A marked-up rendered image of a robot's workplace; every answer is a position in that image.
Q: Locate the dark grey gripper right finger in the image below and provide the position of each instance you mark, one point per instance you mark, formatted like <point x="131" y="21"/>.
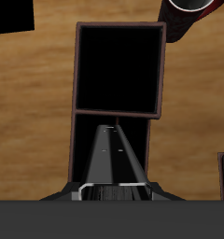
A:
<point x="159" y="193"/>

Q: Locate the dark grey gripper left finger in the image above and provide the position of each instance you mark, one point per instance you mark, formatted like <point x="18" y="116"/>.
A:
<point x="68" y="192"/>

